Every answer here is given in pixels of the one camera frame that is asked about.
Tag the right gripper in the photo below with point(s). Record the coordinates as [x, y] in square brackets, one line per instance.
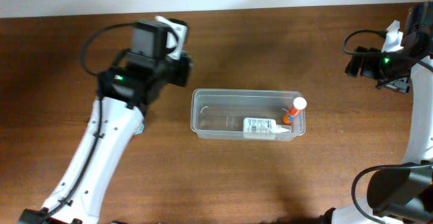
[354, 65]

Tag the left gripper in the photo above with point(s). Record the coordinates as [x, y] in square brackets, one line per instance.
[183, 74]

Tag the orange tablet tube white cap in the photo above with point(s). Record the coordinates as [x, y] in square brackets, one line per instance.
[298, 105]

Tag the white pump bottle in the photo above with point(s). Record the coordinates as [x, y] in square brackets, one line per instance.
[263, 128]

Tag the gold lid small jar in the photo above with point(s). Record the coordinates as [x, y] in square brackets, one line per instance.
[139, 129]

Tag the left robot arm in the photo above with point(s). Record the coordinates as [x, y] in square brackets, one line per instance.
[125, 90]

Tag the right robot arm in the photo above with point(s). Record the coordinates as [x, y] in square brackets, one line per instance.
[397, 193]

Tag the clear plastic container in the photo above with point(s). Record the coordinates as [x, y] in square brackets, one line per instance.
[219, 113]

